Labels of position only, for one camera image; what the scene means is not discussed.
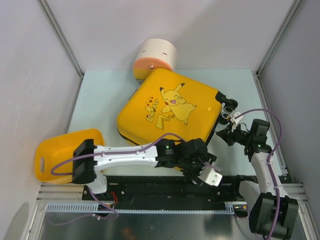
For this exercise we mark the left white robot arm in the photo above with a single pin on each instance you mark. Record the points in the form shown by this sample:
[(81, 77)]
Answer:
[(90, 160)]

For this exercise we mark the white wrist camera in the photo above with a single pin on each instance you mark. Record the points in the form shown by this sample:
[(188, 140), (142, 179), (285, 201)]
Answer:
[(209, 176), (234, 119)]

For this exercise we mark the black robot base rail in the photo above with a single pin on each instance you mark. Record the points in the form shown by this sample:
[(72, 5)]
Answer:
[(174, 194)]

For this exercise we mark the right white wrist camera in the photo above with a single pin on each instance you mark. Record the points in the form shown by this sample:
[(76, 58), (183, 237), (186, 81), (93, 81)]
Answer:
[(234, 119)]

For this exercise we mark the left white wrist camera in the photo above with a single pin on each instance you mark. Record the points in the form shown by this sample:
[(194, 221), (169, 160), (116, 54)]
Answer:
[(209, 176)]

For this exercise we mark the yellow Pikachu suitcase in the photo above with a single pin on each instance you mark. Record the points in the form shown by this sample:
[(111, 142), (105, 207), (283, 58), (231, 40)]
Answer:
[(168, 102)]

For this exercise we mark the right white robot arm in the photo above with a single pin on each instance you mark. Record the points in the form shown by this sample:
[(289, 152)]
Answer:
[(272, 213)]

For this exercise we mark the pastel round drawer box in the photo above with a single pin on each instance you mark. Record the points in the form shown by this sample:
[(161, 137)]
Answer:
[(154, 53)]

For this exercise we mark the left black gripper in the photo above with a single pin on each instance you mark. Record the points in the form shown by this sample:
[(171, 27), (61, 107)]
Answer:
[(206, 158)]

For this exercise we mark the yellow plastic basket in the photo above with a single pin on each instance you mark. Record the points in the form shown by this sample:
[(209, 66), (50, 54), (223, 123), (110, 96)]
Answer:
[(55, 150)]

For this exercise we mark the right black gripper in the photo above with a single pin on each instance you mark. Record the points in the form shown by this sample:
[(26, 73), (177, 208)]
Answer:
[(228, 134)]

